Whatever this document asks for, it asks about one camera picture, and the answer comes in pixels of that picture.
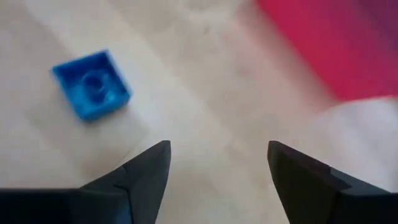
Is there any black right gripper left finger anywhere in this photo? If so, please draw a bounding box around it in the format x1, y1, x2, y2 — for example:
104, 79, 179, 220
0, 140, 172, 224

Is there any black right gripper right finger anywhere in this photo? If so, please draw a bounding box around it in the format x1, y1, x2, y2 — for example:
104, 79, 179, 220
267, 140, 398, 224

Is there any small blue block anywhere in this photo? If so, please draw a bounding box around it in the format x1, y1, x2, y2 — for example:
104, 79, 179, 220
50, 49, 132, 123

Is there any red plastic bin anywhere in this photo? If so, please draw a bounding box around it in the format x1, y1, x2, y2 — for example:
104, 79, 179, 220
254, 0, 398, 103

